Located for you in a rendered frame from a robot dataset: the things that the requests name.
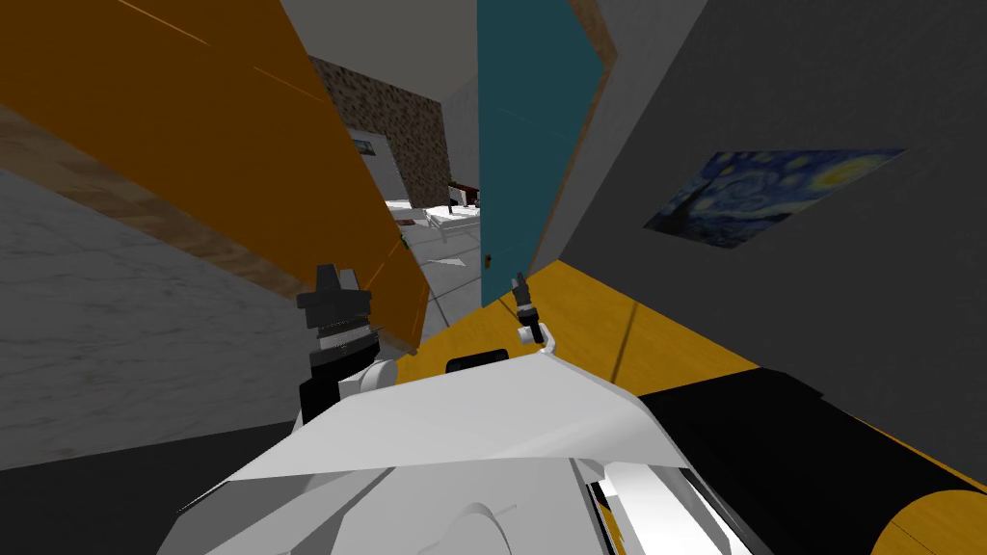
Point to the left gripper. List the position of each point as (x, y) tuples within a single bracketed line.
[(336, 308)]

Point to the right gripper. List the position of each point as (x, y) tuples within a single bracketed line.
[(523, 294)]

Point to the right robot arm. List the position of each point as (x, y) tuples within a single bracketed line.
[(786, 462)]

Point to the white table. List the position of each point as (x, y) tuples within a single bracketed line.
[(436, 218)]

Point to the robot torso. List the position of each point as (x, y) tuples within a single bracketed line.
[(463, 462)]

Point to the teal door leaf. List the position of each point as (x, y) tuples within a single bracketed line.
[(524, 116)]

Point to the orange door leaf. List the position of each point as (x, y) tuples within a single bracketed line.
[(200, 139)]

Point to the blue starry night painting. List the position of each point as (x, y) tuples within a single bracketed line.
[(763, 196)]

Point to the small framed wall picture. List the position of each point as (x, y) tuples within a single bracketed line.
[(364, 146)]

